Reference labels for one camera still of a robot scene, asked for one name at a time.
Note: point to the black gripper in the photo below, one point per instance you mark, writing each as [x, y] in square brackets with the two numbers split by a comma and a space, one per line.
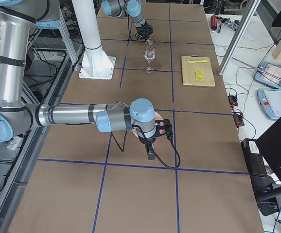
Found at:
[143, 30]
[147, 141]

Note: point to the steel cocktail jigger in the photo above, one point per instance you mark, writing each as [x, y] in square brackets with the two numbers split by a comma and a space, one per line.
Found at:
[149, 41]

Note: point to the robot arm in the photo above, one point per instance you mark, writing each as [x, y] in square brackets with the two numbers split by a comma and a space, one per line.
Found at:
[129, 8]
[17, 17]

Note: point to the clear wine glass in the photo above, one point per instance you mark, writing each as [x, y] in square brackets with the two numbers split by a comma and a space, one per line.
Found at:
[149, 57]

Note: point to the pink bowl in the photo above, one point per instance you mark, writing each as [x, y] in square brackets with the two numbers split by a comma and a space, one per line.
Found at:
[157, 117]

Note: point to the yellow plastic knife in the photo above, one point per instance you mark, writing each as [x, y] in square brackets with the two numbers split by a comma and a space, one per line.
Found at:
[196, 61]

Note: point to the bamboo cutting board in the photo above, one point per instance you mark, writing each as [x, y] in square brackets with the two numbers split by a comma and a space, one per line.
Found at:
[188, 72]

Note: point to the red cylinder on desk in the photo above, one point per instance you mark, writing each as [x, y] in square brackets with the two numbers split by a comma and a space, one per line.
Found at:
[213, 22]

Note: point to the black box on desk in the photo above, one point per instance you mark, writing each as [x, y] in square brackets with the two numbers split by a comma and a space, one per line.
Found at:
[253, 158]

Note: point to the blue teach pendant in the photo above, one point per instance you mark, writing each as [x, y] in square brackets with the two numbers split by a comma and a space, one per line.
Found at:
[270, 101]
[265, 78]

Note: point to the black camera bracket wrist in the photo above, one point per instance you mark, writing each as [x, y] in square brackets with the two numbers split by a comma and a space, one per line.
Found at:
[163, 128]

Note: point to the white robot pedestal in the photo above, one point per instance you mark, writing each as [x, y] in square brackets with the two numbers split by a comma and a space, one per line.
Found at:
[96, 64]

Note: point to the aluminium frame post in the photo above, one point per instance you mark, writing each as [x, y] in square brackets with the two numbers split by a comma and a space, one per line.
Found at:
[244, 22]

